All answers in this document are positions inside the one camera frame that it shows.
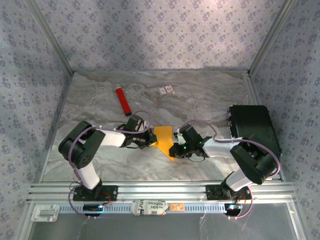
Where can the orange paper sheet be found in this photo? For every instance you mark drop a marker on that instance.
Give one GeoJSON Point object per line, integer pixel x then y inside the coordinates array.
{"type": "Point", "coordinates": [163, 137]}

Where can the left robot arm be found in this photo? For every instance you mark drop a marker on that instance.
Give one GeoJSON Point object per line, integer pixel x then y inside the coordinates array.
{"type": "Point", "coordinates": [112, 138]}

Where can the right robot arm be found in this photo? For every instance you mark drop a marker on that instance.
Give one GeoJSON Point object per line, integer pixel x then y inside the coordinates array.
{"type": "Point", "coordinates": [220, 150]}

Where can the red cylinder tube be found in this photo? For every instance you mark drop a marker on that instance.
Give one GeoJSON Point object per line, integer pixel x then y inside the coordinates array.
{"type": "Point", "coordinates": [123, 100]}

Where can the small printed card box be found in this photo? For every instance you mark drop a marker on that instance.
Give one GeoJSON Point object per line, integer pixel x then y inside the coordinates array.
{"type": "Point", "coordinates": [166, 90]}

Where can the orange label tag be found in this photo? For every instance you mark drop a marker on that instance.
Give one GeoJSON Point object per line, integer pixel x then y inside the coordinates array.
{"type": "Point", "coordinates": [177, 206]}

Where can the black hard case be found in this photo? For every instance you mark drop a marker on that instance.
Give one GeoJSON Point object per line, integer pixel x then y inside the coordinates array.
{"type": "Point", "coordinates": [252, 122]}

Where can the black right controller board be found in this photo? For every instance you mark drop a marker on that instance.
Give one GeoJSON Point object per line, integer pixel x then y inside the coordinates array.
{"type": "Point", "coordinates": [233, 207]}

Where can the black controller board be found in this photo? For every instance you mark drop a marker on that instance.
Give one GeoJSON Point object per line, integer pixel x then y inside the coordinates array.
{"type": "Point", "coordinates": [92, 207]}
{"type": "Point", "coordinates": [233, 207]}

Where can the black left controller board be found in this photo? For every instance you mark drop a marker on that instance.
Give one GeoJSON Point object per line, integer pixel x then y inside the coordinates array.
{"type": "Point", "coordinates": [92, 207]}

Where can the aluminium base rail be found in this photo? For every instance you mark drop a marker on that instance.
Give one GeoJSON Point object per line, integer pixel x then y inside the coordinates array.
{"type": "Point", "coordinates": [162, 191]}

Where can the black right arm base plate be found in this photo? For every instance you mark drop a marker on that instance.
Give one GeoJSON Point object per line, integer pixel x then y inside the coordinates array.
{"type": "Point", "coordinates": [215, 192]}

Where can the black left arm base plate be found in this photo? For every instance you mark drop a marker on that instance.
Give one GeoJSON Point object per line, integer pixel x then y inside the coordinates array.
{"type": "Point", "coordinates": [112, 193]}

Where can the aluminium frame post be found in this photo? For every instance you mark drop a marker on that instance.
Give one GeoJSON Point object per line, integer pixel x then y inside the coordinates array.
{"type": "Point", "coordinates": [270, 37]}

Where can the white plastic bracket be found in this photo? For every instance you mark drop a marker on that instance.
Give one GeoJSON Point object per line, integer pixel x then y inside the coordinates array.
{"type": "Point", "coordinates": [45, 213]}

